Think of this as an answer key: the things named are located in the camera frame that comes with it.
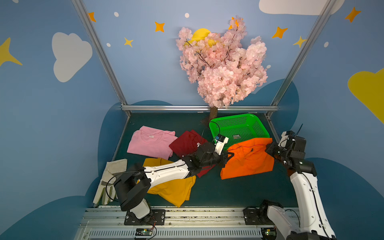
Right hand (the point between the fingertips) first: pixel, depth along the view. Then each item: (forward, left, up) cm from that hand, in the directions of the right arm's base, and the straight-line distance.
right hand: (270, 143), depth 78 cm
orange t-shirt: (-5, +10, -7) cm, 13 cm away
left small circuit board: (-41, +63, -22) cm, 78 cm away
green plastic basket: (+28, +9, -21) cm, 36 cm away
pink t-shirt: (+10, +71, -20) cm, 74 cm away
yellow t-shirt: (-21, +48, -20) cm, 57 cm away
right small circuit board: (-37, +1, -24) cm, 44 cm away
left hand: (-7, +20, +1) cm, 21 cm away
